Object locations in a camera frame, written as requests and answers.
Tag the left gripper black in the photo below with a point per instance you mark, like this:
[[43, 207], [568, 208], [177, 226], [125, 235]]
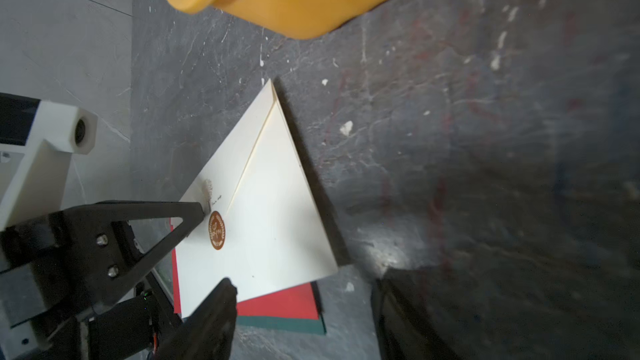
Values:
[[81, 261]]

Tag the cream white envelope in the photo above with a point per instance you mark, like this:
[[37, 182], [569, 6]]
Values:
[[262, 228]]

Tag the dark green envelope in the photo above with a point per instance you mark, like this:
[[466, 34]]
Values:
[[316, 327]]

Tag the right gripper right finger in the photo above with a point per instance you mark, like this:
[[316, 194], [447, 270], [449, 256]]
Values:
[[402, 331]]

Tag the red envelope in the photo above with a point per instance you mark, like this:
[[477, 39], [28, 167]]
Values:
[[297, 303]]

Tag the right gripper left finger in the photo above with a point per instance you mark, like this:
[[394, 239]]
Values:
[[208, 332]]

